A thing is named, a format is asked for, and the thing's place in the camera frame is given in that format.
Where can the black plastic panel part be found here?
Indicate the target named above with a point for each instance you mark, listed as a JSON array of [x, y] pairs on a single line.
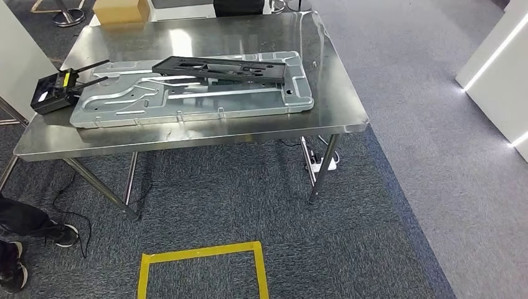
[[173, 66]]

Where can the stainless steel workbench table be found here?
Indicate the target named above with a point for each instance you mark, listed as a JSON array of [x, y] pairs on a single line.
[[206, 37]]

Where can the stamped silver metal plate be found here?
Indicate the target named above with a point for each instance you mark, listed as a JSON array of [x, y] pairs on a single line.
[[206, 103]]

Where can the yellow floor tape square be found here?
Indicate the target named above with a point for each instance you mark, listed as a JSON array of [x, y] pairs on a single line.
[[202, 251]]

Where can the black floor stand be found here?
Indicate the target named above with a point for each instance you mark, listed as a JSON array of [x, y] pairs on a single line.
[[299, 6]]

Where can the white table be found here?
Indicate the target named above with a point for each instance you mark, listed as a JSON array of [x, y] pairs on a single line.
[[181, 12]]

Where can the brown cardboard box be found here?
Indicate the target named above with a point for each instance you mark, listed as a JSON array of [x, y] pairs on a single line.
[[119, 10]]

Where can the person's foot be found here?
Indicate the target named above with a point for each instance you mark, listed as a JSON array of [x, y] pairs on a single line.
[[64, 236], [12, 272]]

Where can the black controller with antennas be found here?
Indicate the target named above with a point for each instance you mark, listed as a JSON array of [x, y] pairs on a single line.
[[49, 93]]

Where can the chrome stool base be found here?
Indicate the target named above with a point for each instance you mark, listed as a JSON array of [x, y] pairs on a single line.
[[68, 17]]

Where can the person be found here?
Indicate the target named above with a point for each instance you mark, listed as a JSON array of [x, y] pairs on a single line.
[[20, 218]]

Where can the white cabinet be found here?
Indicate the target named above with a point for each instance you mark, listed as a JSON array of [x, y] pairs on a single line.
[[20, 62]]

